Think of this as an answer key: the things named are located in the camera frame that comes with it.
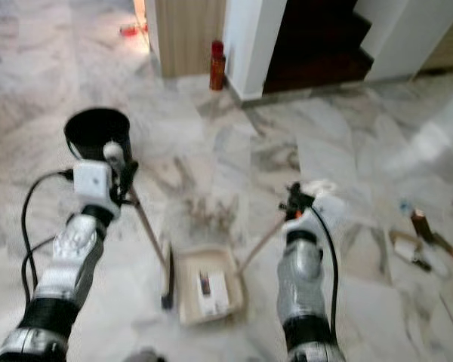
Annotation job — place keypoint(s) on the dark brown wrapper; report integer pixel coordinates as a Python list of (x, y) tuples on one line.
[(420, 224)]

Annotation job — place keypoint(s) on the small blue capped bottle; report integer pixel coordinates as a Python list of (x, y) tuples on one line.
[(405, 206)]

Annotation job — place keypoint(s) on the dark wooden staircase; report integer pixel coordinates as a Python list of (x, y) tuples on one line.
[(317, 38)]

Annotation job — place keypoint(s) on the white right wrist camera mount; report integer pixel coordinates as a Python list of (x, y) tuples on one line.
[(322, 213)]

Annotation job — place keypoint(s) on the thin brown stick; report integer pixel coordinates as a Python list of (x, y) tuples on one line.
[(445, 246)]

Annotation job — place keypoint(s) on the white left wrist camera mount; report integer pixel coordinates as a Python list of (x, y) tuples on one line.
[(94, 186)]

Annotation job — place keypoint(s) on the light wooden wall panel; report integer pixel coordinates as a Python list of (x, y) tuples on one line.
[(185, 38)]

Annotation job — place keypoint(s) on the small white box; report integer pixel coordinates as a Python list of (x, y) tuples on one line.
[(217, 300), (405, 250)]

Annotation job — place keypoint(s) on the small open cardboard box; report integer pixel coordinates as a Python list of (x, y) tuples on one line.
[(397, 238)]

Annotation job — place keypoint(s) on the small dark litter item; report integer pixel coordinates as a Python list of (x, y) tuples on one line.
[(204, 285), (421, 264)]

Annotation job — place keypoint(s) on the black round waste bin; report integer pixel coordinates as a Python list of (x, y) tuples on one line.
[(98, 136)]

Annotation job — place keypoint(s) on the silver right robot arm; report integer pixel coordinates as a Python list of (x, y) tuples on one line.
[(302, 280)]

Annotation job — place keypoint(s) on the small red floor item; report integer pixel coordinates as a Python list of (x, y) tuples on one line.
[(132, 30)]

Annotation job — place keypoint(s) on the light wooden door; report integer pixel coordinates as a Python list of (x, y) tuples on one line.
[(449, 53)]

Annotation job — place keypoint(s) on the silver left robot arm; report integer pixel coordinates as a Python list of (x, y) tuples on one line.
[(68, 265)]

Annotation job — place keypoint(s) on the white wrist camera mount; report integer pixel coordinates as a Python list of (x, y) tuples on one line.
[(94, 186), (322, 213)]

